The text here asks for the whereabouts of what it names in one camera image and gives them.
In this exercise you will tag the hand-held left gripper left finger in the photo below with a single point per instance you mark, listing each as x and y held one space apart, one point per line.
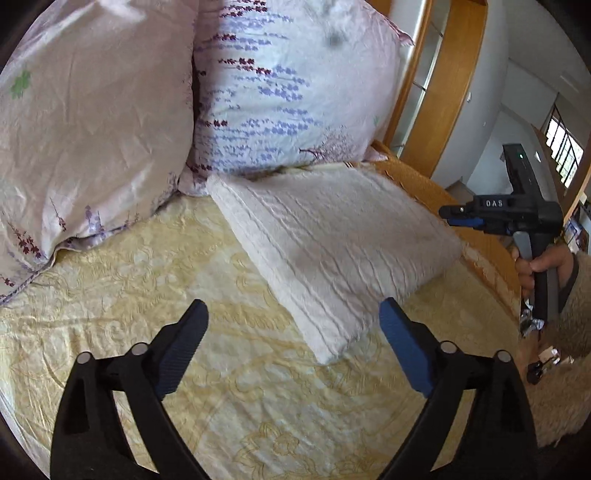
182 346

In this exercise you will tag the barred window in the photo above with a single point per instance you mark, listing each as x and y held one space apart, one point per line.
565 145

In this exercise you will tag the yellow floral bedspread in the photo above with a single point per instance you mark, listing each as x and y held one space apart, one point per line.
231 369

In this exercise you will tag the person's right hand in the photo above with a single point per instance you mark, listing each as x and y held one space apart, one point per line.
547 263

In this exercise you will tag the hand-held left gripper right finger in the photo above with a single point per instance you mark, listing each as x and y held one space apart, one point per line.
406 344

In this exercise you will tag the person's right forearm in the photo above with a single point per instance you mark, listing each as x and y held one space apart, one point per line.
565 360

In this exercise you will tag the wooden framed glass cabinet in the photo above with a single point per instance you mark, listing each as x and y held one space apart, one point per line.
438 78

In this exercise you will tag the pink floral pillow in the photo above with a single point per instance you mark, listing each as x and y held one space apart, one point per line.
92 138

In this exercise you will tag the bunch of keys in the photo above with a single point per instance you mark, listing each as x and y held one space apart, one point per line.
547 362

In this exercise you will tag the white lavender print pillow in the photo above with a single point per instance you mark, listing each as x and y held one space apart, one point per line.
295 92

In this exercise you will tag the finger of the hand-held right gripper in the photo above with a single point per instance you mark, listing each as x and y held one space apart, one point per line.
457 211
466 224

